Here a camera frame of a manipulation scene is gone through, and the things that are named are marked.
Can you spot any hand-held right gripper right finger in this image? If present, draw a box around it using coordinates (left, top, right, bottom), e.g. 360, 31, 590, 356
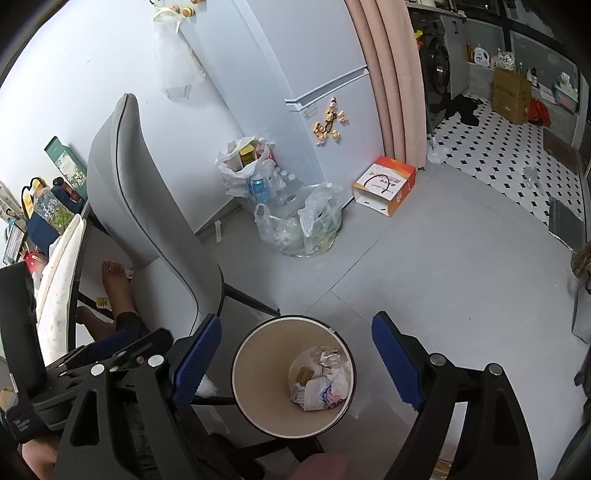
372, 311, 539, 480

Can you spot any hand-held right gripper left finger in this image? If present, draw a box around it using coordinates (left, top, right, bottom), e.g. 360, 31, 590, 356
54, 314, 223, 480

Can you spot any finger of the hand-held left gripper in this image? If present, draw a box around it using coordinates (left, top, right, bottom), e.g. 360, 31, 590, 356
44, 327, 175, 386

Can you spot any white tissue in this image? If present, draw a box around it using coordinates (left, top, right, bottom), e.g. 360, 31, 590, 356
329, 367, 352, 398

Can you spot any round cream trash bin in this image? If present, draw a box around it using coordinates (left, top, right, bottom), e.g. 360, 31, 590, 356
231, 315, 357, 439

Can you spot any crushed clear plastic bottle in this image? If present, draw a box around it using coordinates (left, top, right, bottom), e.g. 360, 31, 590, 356
309, 346, 352, 371

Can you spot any printed paper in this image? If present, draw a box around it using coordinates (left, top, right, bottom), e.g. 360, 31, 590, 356
290, 377, 326, 411

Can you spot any person's left forearm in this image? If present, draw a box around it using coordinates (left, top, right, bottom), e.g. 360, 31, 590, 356
19, 438, 63, 480

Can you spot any floral cream tablecloth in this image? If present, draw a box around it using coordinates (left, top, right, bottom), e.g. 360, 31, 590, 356
37, 215, 88, 365

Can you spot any navy handbag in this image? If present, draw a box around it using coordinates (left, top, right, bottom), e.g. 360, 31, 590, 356
25, 178, 84, 259

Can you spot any person's leg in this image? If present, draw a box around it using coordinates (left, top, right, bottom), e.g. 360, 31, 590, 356
285, 452, 352, 480

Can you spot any yellow snack bag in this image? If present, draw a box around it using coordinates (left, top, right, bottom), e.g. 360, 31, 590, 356
21, 178, 47, 217

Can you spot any grey office chair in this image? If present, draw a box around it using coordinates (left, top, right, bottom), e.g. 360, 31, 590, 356
87, 93, 326, 462

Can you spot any clear plastic bag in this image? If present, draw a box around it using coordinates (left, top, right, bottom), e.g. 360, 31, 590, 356
254, 182, 345, 257

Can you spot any green tall box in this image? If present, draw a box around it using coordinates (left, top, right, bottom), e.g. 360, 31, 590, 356
44, 136, 88, 199

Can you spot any blue drink can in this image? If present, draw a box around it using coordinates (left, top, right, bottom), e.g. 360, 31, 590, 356
249, 175, 271, 204

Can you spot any orange white carton box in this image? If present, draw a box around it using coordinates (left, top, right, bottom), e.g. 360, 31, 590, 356
352, 156, 417, 217

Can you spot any white plastic bag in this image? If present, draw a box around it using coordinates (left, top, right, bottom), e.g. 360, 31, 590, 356
215, 136, 278, 199

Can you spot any white rag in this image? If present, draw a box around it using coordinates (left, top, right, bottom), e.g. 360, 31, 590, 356
427, 134, 453, 164

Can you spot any grey floor mat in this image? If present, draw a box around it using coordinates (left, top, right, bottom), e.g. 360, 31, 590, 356
547, 196, 585, 252

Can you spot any cluster of figure fridge magnets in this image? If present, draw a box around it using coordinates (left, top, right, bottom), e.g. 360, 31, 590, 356
311, 96, 349, 146

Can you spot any black cloth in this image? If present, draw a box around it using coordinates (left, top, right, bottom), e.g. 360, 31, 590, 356
443, 95, 481, 125

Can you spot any brown doormat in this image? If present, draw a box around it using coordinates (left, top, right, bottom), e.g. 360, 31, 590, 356
542, 127, 585, 174

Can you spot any white mesh bag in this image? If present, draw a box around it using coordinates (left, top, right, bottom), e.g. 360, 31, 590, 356
154, 7, 206, 100

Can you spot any orange bag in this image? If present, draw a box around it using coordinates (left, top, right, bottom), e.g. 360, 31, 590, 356
529, 98, 552, 126

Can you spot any pink curtain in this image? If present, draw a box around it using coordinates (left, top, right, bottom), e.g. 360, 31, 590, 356
344, 0, 428, 171

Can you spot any white refrigerator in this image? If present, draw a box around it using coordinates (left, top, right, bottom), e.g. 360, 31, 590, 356
178, 0, 386, 185

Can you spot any dark washing machine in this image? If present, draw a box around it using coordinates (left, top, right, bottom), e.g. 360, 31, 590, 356
409, 7, 469, 116

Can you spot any teal storage box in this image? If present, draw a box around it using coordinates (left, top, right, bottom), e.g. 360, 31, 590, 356
554, 71, 580, 114

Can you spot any black wire basket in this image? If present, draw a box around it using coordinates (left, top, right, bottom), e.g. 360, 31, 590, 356
2, 217, 28, 266

